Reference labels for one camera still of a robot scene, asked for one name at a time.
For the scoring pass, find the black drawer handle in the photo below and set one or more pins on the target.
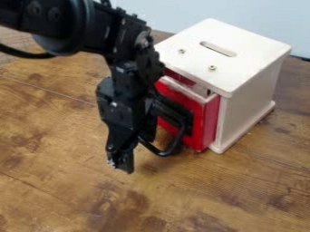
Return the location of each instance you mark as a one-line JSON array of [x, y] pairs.
[[173, 118]]

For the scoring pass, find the white wooden box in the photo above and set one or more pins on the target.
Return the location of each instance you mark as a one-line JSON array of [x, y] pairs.
[[220, 74]]

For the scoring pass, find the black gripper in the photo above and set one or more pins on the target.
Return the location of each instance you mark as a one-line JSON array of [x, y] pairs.
[[128, 124]]

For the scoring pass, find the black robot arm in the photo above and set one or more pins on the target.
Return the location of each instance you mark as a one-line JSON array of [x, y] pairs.
[[70, 26]]

